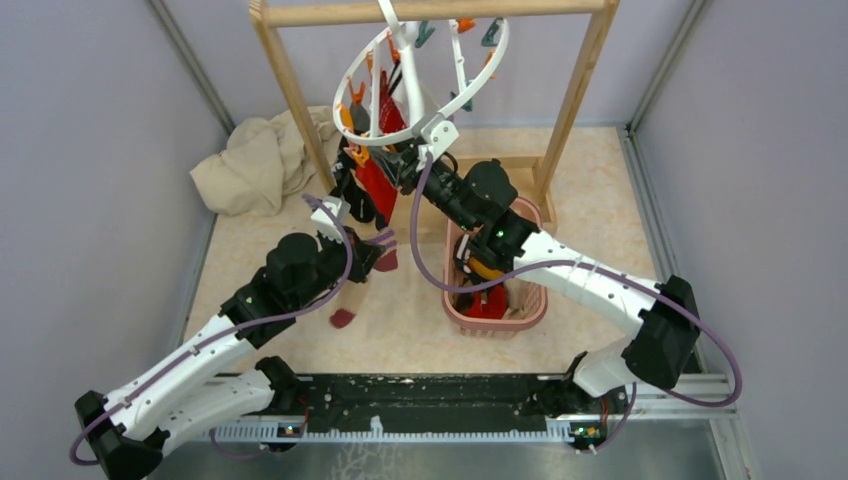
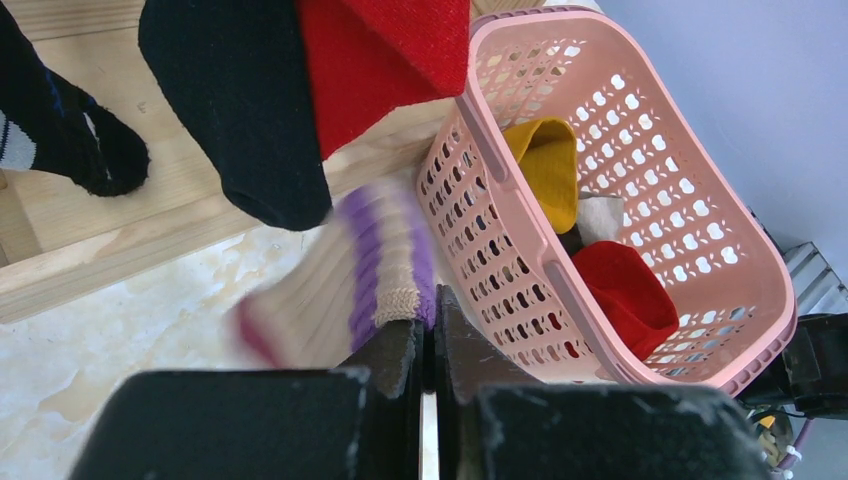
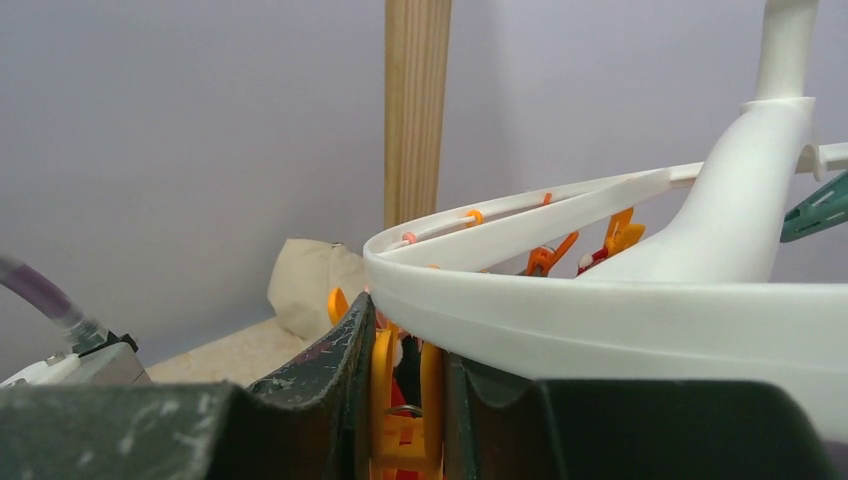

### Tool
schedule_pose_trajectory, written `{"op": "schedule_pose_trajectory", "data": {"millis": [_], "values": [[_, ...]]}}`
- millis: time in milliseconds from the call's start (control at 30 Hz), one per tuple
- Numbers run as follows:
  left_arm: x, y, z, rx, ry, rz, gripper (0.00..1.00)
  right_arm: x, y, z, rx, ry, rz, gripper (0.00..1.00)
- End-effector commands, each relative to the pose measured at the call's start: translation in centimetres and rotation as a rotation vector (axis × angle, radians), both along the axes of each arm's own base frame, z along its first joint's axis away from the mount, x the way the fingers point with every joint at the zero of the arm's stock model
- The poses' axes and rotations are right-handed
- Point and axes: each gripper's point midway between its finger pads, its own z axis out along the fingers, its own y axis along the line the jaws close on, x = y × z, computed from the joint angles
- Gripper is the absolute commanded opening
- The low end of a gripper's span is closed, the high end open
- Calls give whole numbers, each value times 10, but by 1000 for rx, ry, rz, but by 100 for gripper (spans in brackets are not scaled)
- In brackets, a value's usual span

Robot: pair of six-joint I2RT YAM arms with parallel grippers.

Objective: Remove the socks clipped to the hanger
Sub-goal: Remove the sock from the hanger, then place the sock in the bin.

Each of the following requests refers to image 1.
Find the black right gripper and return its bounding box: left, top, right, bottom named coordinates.
left=371, top=135, right=478, bottom=232

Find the beige maroon striped sock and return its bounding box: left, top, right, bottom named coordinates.
left=329, top=227, right=398, bottom=329

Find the plain red sock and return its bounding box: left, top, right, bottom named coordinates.
left=355, top=160, right=398, bottom=230

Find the mustard yellow sock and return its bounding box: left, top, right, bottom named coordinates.
left=466, top=257, right=505, bottom=283

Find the pink plastic laundry basket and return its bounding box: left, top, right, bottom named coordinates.
left=441, top=223, right=549, bottom=339

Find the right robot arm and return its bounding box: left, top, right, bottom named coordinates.
left=369, top=144, right=701, bottom=412

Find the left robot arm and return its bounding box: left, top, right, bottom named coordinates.
left=75, top=228, right=387, bottom=479

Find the white round clip hanger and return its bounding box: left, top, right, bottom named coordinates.
left=332, top=1, right=510, bottom=147

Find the black sock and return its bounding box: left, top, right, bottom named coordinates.
left=330, top=139, right=376, bottom=223

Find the red snowflake sock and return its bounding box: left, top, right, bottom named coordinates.
left=378, top=70, right=407, bottom=134

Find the orange plastic clip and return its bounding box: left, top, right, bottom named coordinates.
left=343, top=143, right=370, bottom=167

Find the beige crumpled cloth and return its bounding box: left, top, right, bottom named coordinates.
left=190, top=110, right=317, bottom=216

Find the teal plastic clip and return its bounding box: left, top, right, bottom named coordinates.
left=480, top=17, right=504, bottom=48

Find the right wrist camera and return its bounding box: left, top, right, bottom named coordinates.
left=418, top=117, right=459, bottom=160

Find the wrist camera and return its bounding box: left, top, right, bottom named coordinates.
left=310, top=196, right=350, bottom=243
left=418, top=117, right=459, bottom=160

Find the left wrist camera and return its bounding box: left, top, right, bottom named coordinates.
left=310, top=196, right=350, bottom=243

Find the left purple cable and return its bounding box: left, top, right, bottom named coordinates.
left=68, top=193, right=355, bottom=466

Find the purple cable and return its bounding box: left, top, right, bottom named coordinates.
left=68, top=193, right=355, bottom=466
left=409, top=150, right=744, bottom=409

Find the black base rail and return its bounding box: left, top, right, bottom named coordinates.
left=211, top=372, right=624, bottom=445

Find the wooden drying rack frame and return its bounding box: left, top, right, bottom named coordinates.
left=248, top=1, right=618, bottom=228

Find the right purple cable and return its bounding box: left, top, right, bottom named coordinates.
left=409, top=150, right=744, bottom=409

